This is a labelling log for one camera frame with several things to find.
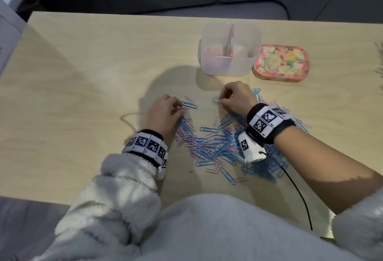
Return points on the marker wristband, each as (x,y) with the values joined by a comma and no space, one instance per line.
(146,145)
(267,121)

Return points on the heap of pink paper clips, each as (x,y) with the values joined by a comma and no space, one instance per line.
(211,50)

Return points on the person's left hand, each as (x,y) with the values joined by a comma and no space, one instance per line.
(163,114)

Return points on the pile of mixed paper clips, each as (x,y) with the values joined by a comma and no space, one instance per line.
(209,147)

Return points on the right marker wristband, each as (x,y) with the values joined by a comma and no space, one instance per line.
(267,121)

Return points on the single blue paper clip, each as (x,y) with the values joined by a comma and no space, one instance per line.
(216,99)

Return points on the white box at left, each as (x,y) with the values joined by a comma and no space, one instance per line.
(9,30)

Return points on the person's right forearm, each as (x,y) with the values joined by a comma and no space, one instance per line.
(323,171)

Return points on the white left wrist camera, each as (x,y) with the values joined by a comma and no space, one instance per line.
(161,173)

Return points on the clear plastic divided box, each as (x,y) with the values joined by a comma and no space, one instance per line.
(227,66)

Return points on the person's left forearm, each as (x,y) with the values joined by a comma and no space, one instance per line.
(113,198)

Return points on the left marker wristband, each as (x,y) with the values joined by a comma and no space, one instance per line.
(146,145)

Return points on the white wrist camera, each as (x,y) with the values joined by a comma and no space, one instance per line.
(251,147)
(161,173)

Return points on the person's right hand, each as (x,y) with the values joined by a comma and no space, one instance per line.
(239,97)

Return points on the floral tin lid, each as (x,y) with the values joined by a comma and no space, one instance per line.
(281,62)

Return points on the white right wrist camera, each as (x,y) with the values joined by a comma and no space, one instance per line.
(251,147)

